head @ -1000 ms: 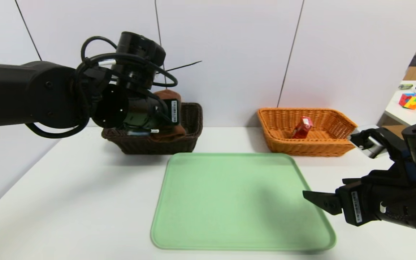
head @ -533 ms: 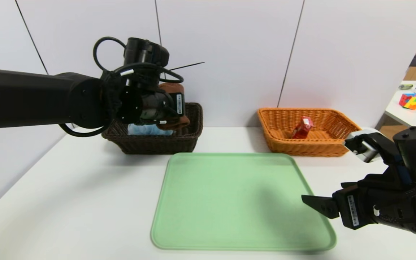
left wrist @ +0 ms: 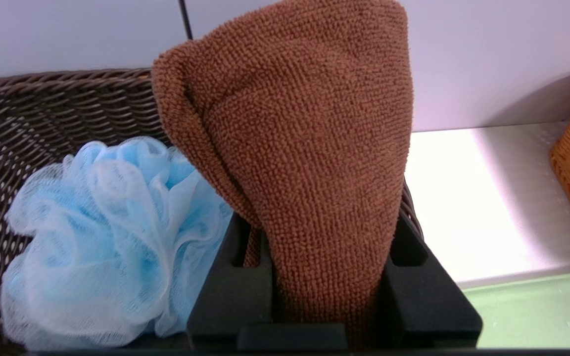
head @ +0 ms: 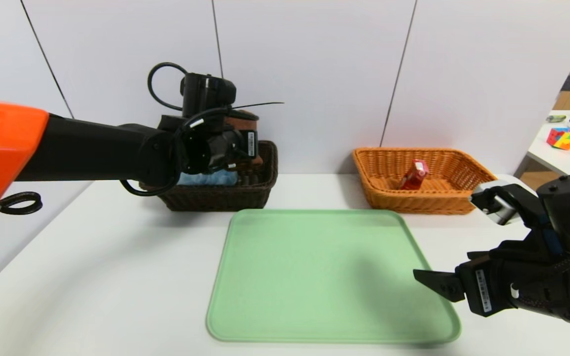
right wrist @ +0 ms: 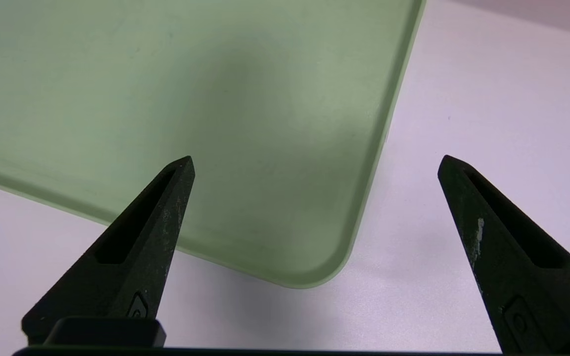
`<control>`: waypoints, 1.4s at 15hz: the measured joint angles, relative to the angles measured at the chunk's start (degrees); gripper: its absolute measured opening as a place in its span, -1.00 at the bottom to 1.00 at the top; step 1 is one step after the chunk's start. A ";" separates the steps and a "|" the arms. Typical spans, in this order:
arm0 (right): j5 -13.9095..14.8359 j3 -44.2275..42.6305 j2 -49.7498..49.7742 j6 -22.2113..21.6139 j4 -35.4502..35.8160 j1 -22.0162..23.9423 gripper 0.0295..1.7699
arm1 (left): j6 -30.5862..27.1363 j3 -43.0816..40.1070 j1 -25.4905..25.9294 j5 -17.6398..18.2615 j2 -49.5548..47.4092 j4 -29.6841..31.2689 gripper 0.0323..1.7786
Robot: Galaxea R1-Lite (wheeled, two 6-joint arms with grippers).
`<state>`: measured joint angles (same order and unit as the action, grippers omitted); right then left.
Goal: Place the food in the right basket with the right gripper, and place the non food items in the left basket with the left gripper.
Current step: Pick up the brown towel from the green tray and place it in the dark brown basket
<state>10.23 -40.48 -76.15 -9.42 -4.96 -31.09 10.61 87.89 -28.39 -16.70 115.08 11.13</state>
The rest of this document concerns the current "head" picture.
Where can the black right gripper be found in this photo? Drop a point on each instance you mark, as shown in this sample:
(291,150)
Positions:
(481,290)

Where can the light blue bath loofah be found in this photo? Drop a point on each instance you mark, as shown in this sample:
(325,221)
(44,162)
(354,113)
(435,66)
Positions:
(211,179)

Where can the white side table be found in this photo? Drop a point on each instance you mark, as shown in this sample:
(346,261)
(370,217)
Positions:
(552,158)

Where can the orange wicker basket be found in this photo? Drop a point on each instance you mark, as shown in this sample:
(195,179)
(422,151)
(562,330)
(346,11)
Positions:
(428,202)

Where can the small green object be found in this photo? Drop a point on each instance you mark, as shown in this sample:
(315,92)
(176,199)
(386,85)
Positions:
(556,118)

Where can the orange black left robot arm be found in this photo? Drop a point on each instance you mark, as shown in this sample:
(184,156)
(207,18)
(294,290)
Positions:
(92,148)

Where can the dark brown wicker basket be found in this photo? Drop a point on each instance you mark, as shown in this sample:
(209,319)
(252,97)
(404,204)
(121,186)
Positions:
(225,198)

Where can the light green plastic tray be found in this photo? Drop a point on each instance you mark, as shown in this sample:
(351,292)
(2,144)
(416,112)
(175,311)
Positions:
(314,287)

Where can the colourful puzzle cube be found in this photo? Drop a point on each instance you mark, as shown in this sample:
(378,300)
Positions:
(563,139)

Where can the small red drink carton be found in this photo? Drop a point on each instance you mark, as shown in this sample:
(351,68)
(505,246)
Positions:
(413,175)

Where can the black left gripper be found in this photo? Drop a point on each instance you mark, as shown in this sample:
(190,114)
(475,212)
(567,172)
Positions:
(251,144)

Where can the brown towel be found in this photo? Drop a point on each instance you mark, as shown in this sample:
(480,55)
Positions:
(243,121)

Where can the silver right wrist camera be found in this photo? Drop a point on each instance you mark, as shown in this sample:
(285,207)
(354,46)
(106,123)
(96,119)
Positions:
(495,205)

